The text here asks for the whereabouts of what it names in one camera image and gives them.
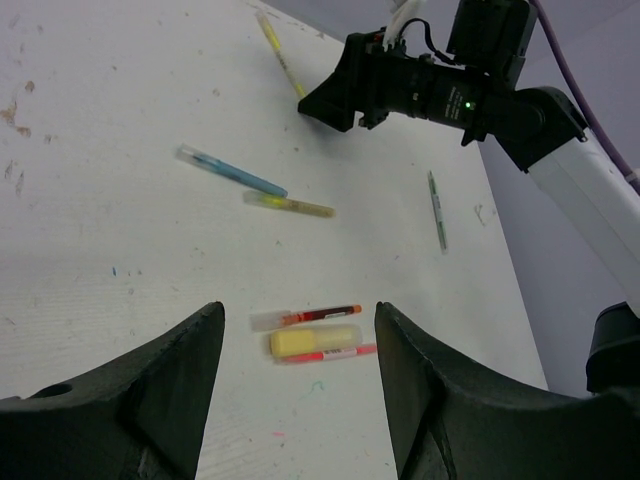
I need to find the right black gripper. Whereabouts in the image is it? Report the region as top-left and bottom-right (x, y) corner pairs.
(297, 1), (538, 133)

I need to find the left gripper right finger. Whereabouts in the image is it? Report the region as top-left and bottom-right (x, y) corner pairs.
(374, 303), (639, 479)

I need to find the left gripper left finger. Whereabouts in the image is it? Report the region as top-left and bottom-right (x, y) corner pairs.
(1, 302), (225, 479)

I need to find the yellow thin pen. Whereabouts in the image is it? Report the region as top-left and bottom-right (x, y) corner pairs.
(255, 10), (306, 99)

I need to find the green thin pen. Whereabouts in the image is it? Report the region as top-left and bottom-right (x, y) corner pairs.
(428, 171), (448, 254)

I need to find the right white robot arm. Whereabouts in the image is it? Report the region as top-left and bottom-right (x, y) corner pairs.
(298, 1), (639, 394)

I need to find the yellow gold highlighter pen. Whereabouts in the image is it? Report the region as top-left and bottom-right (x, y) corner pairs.
(243, 191), (335, 218)

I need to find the pink red pen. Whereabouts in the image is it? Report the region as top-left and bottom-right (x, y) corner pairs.
(278, 344), (377, 365)

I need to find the blue highlighter pen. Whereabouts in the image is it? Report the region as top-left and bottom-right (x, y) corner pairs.
(176, 144), (288, 198)

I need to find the dark red pen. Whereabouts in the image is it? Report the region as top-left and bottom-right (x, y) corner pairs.
(249, 304), (362, 332)

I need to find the fat yellow highlighter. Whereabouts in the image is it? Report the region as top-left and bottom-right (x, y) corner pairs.
(269, 324), (363, 359)

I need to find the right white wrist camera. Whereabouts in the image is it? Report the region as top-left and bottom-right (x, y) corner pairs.
(382, 0), (426, 47)

